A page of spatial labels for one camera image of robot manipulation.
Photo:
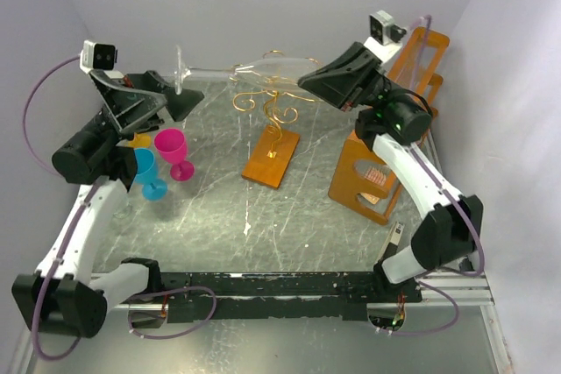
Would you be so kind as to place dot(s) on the clear wine glass front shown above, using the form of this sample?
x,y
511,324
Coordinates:
x,y
123,211

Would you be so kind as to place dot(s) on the gold wire glass rack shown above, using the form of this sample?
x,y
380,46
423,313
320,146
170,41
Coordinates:
x,y
244,102

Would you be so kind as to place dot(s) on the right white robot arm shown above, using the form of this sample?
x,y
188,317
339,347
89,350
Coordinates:
x,y
390,123

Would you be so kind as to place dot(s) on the pink plastic wine glass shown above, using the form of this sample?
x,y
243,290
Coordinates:
x,y
172,146

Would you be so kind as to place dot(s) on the yellow plastic wine glass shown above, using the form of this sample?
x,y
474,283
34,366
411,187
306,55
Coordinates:
x,y
140,140

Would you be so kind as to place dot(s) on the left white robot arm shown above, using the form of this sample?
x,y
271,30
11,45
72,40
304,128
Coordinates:
x,y
60,297

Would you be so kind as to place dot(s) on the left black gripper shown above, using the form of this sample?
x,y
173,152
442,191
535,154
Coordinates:
x,y
134,100

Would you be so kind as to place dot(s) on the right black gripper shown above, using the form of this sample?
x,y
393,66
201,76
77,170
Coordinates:
x,y
347,81

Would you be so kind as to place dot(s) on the white label strip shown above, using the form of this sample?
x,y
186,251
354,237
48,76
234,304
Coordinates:
x,y
395,233

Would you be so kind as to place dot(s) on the clear wine glass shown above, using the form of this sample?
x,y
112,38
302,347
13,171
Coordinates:
x,y
273,71
123,211

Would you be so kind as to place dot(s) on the wooden rack base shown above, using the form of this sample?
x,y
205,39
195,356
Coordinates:
x,y
271,156

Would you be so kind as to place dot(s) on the clear wine glass back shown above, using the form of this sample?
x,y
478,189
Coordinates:
x,y
273,71

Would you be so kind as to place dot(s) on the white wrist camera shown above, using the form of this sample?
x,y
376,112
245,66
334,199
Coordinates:
x,y
99,56
385,39

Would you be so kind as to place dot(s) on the orange wooden shelf rack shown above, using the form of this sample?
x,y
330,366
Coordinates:
x,y
362,181

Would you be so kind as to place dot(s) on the aluminium extrusion rail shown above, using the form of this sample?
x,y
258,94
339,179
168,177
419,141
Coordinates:
x,y
456,291

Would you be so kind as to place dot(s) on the blue plastic wine glass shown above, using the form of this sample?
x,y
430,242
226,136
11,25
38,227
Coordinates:
x,y
154,188

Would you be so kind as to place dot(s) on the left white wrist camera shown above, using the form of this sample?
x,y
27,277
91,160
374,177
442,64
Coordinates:
x,y
99,56

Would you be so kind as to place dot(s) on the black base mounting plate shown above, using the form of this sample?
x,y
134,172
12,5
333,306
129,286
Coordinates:
x,y
203,307

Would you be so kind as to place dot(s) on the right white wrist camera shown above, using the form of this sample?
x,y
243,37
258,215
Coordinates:
x,y
385,39

